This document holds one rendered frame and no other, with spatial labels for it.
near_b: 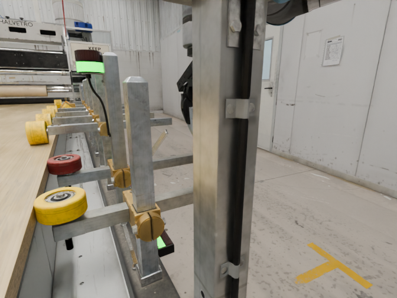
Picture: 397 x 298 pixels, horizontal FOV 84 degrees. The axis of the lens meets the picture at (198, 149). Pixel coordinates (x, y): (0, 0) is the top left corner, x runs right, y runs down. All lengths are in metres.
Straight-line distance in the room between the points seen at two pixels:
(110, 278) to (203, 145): 0.58
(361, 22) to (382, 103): 0.90
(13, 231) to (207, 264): 0.30
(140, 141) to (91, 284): 0.42
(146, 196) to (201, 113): 0.30
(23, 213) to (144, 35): 9.52
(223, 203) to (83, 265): 0.63
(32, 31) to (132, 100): 3.18
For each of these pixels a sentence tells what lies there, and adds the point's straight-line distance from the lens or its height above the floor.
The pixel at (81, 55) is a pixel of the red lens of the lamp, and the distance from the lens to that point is 0.62.
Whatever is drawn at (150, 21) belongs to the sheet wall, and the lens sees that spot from 10.00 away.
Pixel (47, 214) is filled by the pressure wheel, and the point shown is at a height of 0.89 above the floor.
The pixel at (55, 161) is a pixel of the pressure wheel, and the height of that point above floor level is 0.91.
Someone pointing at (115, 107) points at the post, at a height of 1.04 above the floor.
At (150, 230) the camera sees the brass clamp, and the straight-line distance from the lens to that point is 0.44.
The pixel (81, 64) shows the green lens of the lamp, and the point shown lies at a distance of 0.62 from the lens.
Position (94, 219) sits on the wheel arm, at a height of 0.85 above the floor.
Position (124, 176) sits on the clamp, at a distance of 0.65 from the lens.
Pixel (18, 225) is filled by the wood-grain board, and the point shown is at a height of 0.90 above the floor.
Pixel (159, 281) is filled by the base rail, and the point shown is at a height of 0.70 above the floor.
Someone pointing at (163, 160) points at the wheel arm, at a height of 0.86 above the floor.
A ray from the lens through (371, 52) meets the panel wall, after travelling 3.10.
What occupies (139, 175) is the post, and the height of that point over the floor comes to 0.94.
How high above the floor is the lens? 1.09
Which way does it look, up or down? 16 degrees down
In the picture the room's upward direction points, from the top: straight up
